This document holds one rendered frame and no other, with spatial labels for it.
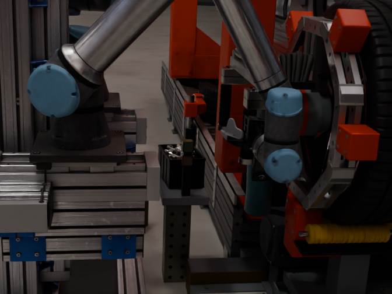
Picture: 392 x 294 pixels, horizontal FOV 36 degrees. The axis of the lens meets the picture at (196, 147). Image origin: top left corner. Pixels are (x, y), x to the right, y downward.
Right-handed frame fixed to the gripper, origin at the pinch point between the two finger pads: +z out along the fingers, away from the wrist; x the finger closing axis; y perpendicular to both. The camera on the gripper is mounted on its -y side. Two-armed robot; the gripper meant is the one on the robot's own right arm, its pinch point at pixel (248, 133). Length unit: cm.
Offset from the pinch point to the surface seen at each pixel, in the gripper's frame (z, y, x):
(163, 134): 295, -83, -5
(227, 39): 59, 18, -4
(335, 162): -9.9, -4.9, -20.9
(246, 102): -1.5, 8.6, 1.6
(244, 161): -1.8, -7.2, 1.2
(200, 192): 55, -38, 3
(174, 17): 249, 9, -5
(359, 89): -9.0, 14.1, -25.3
